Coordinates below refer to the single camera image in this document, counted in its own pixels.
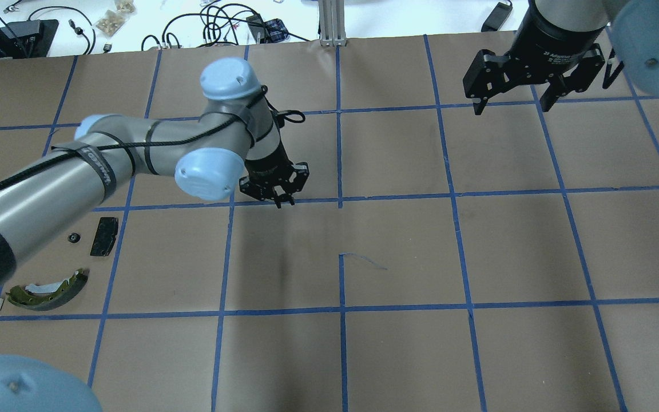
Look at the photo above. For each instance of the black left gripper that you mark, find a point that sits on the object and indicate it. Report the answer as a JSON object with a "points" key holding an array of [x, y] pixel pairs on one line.
{"points": [[266, 164]]}

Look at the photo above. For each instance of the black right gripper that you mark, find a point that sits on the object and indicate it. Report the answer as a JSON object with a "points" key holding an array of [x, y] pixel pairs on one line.
{"points": [[550, 37]]}

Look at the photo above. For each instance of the small black bearing gear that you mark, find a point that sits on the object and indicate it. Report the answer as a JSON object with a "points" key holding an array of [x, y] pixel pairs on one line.
{"points": [[74, 237]]}

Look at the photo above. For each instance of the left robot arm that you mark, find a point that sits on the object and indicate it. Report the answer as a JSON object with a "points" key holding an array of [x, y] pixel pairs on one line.
{"points": [[238, 130]]}

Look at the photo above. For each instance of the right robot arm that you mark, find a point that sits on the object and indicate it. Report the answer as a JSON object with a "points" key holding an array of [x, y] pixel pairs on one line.
{"points": [[629, 43]]}

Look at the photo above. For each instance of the pile of wooden pieces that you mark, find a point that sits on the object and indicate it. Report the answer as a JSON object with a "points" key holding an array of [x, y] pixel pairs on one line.
{"points": [[115, 18]]}

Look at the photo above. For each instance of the black power adapter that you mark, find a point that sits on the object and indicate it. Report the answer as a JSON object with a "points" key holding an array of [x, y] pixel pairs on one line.
{"points": [[497, 16]]}

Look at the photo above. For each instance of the black brake pad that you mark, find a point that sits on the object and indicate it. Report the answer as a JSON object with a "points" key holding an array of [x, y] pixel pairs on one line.
{"points": [[105, 236]]}

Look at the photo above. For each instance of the olive brake shoe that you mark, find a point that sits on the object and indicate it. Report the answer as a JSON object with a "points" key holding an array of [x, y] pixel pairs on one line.
{"points": [[35, 297]]}

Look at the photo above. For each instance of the aluminium frame post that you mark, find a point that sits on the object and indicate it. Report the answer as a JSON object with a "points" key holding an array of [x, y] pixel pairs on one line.
{"points": [[332, 29]]}

